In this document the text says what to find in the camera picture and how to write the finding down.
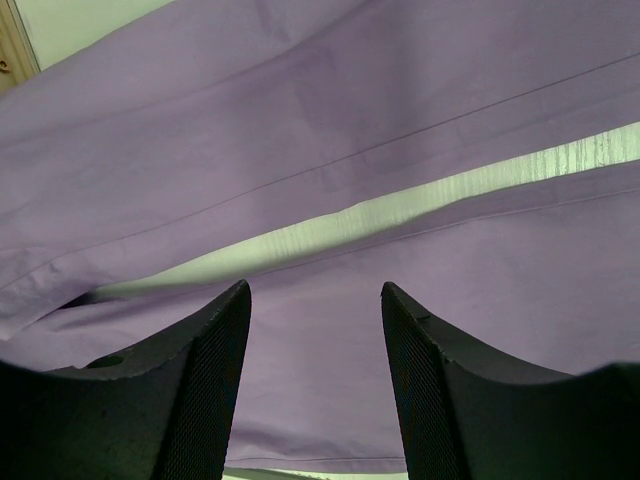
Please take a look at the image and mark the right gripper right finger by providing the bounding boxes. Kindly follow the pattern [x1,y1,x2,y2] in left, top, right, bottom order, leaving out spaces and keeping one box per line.
[381,282,639,479]

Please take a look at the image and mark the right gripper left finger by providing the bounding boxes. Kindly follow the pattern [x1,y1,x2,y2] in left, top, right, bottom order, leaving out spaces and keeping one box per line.
[1,281,250,480]

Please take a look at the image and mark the purple trousers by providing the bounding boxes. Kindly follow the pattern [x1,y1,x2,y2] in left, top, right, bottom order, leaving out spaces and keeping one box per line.
[1,1,639,473]

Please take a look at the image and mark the wooden clothes rack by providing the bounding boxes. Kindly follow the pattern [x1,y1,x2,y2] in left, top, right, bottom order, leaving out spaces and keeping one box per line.
[0,0,40,95]

